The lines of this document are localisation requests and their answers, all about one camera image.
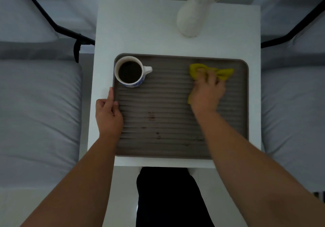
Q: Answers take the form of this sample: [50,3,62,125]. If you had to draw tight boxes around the person's right hand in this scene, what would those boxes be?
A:
[188,70,226,115]

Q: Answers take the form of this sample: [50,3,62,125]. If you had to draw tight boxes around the person's left hand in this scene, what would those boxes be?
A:
[95,87,124,140]

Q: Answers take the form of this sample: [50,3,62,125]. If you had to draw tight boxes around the yellow cleaning cloth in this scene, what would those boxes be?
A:
[187,63,234,105]

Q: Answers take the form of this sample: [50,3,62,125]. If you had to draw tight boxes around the grey ribbed tray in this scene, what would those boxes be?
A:
[112,53,249,160]

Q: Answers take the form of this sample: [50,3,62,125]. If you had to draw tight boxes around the person's right forearm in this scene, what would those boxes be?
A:
[196,110,325,227]

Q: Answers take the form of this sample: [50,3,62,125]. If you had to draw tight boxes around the person's left forearm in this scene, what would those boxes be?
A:
[21,136,120,227]

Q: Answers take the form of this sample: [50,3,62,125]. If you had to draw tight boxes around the white blue patterned mug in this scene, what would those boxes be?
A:
[114,56,153,88]

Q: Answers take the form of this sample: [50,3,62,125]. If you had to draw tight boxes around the white ceramic vase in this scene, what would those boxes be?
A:
[176,0,231,38]

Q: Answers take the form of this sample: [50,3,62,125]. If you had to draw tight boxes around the white side table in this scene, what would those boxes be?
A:
[87,0,262,169]

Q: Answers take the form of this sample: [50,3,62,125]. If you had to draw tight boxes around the grey cushioned chair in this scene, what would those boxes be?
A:
[0,0,96,192]
[260,0,325,194]

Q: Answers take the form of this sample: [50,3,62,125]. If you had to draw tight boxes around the person's black trousers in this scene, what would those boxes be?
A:
[136,167,215,227]

